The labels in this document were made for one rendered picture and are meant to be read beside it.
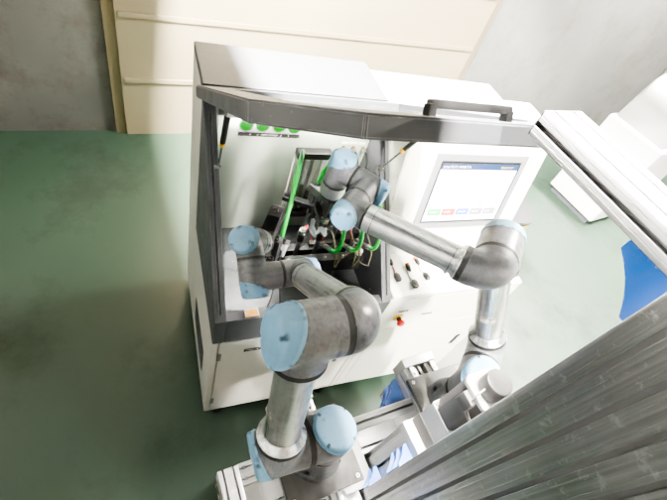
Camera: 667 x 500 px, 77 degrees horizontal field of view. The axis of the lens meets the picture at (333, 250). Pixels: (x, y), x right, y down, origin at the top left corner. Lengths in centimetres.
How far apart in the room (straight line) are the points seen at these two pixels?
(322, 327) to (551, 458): 40
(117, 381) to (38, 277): 80
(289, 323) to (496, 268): 56
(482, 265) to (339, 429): 52
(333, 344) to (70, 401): 190
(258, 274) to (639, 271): 80
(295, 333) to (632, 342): 47
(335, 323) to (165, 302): 203
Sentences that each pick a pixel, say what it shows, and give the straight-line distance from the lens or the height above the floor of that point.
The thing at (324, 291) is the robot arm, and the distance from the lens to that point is 93.
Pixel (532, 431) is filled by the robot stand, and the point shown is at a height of 171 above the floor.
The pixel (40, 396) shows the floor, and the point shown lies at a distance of 254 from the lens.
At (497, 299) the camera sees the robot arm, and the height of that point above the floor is 145.
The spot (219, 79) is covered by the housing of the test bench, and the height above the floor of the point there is 150.
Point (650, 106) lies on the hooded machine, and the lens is 471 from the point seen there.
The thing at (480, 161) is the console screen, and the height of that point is 142.
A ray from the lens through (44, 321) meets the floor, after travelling 273.
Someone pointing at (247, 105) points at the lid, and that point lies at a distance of 76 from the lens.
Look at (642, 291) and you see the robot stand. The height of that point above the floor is 195.
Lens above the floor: 228
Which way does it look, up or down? 47 degrees down
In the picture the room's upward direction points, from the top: 23 degrees clockwise
